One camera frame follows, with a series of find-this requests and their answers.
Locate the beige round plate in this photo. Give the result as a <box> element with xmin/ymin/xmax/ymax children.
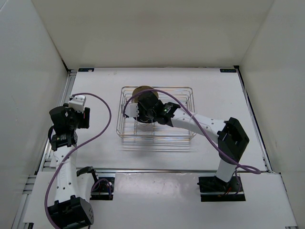
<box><xmin>132</xmin><ymin>85</ymin><xmax>159</xmax><ymax>98</ymax></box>

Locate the black round plate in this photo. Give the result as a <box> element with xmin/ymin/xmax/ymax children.
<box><xmin>137</xmin><ymin>120</ymin><xmax>154</xmax><ymax>132</ymax></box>

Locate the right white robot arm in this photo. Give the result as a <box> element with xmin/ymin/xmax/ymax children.
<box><xmin>138</xmin><ymin>92</ymin><xmax>250</xmax><ymax>191</ymax></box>

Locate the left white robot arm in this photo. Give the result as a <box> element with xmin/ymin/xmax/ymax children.
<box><xmin>44</xmin><ymin>104</ymin><xmax>100</xmax><ymax>229</ymax></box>

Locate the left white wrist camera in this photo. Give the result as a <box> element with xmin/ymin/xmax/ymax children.
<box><xmin>68</xmin><ymin>95</ymin><xmax>86</xmax><ymax>113</ymax></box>

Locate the chrome wire dish rack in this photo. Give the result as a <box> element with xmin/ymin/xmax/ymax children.
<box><xmin>116</xmin><ymin>86</ymin><xmax>196</xmax><ymax>141</ymax></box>

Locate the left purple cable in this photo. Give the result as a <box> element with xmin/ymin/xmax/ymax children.
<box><xmin>44</xmin><ymin>92</ymin><xmax>112</xmax><ymax>229</ymax></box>

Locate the purple cable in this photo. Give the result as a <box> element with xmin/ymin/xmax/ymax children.
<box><xmin>44</xmin><ymin>92</ymin><xmax>112</xmax><ymax>229</ymax></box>
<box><xmin>122</xmin><ymin>88</ymin><xmax>262</xmax><ymax>195</ymax></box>

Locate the metal rail bar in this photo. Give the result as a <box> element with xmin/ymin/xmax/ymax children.
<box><xmin>96</xmin><ymin>168</ymin><xmax>216</xmax><ymax>173</ymax></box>

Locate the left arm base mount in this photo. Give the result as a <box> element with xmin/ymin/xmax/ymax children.
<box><xmin>90</xmin><ymin>174</ymin><xmax>115</xmax><ymax>200</ymax></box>

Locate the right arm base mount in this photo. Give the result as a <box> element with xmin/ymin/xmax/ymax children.
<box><xmin>197</xmin><ymin>176</ymin><xmax>246</xmax><ymax>202</ymax></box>

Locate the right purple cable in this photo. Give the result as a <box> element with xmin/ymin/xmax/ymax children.
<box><xmin>122</xmin><ymin>88</ymin><xmax>262</xmax><ymax>195</ymax></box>

